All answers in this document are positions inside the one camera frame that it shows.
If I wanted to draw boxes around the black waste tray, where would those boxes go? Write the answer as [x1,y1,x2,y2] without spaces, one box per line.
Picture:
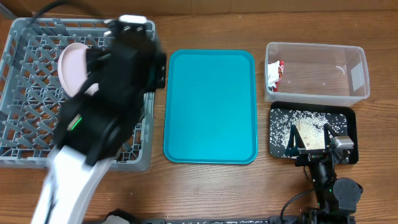
[269,101,359,164]

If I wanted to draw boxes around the red snack wrapper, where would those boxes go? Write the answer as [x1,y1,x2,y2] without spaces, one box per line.
[267,60,284,92]

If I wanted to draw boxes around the grey plastic dish rack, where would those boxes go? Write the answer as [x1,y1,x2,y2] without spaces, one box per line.
[1,18,160,172]

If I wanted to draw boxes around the clear plastic bin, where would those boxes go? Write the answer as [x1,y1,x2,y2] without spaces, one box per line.
[264,42,371,107]

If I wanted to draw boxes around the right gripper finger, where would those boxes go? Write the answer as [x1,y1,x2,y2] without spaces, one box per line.
[323,123,339,149]
[286,124,306,151]

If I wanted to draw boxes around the spilled rice grains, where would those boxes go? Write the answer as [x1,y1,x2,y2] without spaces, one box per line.
[269,108,348,158]

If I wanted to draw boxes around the teal serving tray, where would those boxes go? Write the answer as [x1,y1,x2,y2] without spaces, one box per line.
[163,49,258,165]

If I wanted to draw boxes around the large white plate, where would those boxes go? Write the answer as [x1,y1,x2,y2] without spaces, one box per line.
[57,43,89,97]

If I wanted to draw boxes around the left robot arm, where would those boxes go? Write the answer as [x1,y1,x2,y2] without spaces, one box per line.
[32,38,167,223]

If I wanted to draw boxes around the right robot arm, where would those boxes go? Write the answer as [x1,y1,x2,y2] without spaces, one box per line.
[280,123,363,224]

